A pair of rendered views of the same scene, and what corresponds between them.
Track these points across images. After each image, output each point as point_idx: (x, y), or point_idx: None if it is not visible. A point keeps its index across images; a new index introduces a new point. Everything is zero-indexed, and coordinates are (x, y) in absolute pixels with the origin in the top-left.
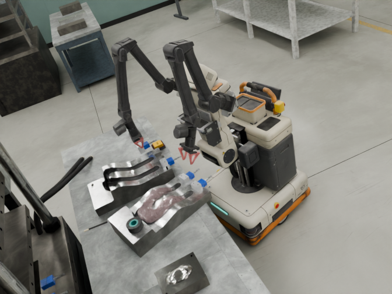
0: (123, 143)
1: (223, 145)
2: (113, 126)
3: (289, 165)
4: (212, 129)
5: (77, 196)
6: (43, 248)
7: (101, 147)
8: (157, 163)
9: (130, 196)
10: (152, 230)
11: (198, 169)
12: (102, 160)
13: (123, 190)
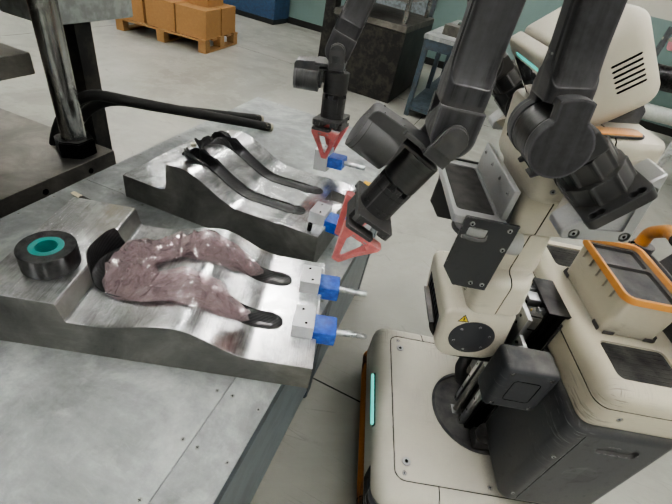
0: (334, 151)
1: (479, 304)
2: (298, 57)
3: (586, 487)
4: (484, 238)
5: (169, 147)
6: (11, 161)
7: (303, 130)
8: (313, 205)
9: (200, 215)
10: (53, 307)
11: (361, 292)
12: (275, 142)
13: (192, 188)
